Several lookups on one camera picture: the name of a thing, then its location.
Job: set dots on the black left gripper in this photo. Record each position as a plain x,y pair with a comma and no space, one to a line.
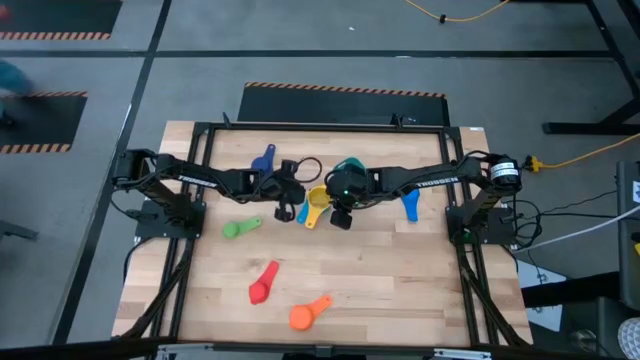
290,195

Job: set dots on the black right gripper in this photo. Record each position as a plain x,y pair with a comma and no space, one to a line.
342,217

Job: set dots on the yellow measuring cup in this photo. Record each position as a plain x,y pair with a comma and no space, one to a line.
320,200

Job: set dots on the purple measuring cup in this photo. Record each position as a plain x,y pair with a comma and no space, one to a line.
262,164

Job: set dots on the green measuring cup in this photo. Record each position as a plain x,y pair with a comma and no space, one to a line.
231,229

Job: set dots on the red measuring cup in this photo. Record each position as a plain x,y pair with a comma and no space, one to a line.
258,292

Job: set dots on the orange measuring cup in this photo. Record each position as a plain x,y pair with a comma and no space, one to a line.
301,318

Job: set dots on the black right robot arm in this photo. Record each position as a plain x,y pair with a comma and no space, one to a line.
435,180

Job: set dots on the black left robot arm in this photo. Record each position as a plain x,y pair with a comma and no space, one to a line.
200,180

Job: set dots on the teal plastic basket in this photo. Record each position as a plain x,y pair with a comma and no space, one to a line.
352,163

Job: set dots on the black hazard-striped floor mat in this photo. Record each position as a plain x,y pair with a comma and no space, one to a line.
45,120
60,15
340,107

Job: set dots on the black floor stand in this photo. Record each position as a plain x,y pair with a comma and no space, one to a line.
590,128

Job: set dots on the grey chair leg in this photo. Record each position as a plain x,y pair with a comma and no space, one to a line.
17,231

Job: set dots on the grey cabinet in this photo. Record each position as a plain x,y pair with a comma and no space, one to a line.
627,225

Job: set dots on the white woven ball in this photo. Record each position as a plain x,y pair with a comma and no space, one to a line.
631,340

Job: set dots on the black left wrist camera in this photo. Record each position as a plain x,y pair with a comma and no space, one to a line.
286,171

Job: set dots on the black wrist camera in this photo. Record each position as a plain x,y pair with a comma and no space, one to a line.
350,185
286,171

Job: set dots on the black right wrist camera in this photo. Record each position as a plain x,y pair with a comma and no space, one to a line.
350,185

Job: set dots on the black aluminium table frame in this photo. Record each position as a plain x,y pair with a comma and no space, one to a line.
325,126

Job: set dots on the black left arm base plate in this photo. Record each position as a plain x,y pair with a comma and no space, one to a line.
150,227

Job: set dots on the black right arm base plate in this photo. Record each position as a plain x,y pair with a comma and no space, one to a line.
500,232

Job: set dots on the silver camera mount bar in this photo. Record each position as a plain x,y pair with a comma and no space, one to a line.
450,354

